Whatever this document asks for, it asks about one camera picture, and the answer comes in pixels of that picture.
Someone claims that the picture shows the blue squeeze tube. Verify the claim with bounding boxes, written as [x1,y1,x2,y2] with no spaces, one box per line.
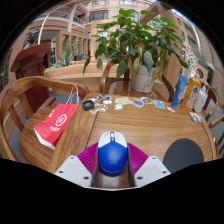
[171,68,190,110]

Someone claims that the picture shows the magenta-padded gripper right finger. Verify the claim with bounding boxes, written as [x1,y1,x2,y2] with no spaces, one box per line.
[127,142,172,189]

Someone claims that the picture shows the blue and white computer mouse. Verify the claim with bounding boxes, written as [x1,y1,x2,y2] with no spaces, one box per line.
[97,131,129,177]

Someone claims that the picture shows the dark bust statue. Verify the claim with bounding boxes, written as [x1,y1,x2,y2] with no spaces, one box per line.
[23,31,39,51]

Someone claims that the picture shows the pale yellow sticker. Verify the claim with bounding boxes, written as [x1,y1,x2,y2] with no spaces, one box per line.
[114,96,133,106]

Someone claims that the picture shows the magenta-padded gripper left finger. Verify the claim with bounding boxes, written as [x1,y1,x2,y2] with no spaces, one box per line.
[54,142,100,189]

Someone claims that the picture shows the blue and red sticker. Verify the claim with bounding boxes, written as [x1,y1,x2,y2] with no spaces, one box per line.
[132,98,145,109]

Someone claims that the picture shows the red paper shopping bag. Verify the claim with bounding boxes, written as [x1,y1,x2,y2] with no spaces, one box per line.
[33,84,81,151]

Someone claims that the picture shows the yellow dish soap bottle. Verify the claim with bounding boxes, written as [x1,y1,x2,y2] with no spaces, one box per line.
[179,75,203,113]

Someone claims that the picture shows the dark grey round mouse pad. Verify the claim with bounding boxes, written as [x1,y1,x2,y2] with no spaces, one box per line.
[162,138,205,174]

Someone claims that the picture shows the dark and white sticker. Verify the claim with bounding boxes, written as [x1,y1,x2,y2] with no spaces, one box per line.
[94,94,113,105]

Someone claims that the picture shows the clear plastic packet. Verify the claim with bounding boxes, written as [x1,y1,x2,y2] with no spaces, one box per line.
[189,111,204,123]

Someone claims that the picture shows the white pump bottle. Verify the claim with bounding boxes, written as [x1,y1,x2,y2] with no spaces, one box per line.
[193,84,209,114]

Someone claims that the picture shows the dark red wooden lectern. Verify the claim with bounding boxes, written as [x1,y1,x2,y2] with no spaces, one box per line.
[10,41,57,114]

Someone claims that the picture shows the green plant in white pot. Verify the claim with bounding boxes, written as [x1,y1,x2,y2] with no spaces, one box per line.
[82,8,189,94]

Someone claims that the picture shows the small black case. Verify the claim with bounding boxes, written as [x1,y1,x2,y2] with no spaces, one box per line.
[82,99,95,112]

